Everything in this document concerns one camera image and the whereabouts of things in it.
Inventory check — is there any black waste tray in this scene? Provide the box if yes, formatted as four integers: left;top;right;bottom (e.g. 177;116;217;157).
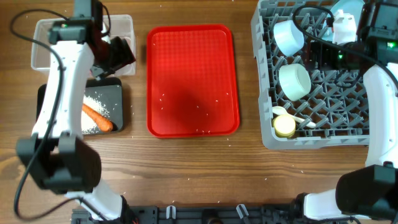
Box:
35;77;124;135

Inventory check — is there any green bowl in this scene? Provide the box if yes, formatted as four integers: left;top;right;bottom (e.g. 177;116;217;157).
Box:
279;63;312;101

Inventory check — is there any yellow cup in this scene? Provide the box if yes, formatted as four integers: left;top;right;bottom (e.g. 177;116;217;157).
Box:
272;114;296;138

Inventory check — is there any red serving tray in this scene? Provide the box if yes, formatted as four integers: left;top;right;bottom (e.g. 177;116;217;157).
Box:
146;24;240;138

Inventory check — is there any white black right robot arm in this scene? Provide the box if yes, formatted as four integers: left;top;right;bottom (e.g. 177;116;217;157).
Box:
294;1;397;223

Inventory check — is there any light blue plate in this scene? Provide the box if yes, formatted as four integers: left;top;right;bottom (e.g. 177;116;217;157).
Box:
322;0;364;42

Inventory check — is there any grey dishwasher rack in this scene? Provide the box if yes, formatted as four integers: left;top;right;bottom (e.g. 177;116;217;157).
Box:
251;1;369;149

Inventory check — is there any light blue bowl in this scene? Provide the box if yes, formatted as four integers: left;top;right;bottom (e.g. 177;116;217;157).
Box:
273;20;304;56

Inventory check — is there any orange carrot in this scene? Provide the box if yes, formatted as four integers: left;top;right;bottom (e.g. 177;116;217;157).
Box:
82;104;113;132

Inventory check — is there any clear plastic bin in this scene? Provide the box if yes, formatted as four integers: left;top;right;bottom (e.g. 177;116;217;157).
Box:
30;14;136;76

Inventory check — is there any white plastic spoon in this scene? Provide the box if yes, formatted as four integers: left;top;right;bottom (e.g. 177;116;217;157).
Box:
272;106;316;129

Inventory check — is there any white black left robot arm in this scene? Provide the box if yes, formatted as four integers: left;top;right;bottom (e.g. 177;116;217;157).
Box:
16;1;139;223

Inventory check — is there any white rice pile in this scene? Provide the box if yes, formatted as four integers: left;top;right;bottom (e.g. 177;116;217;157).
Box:
81;88;117;135

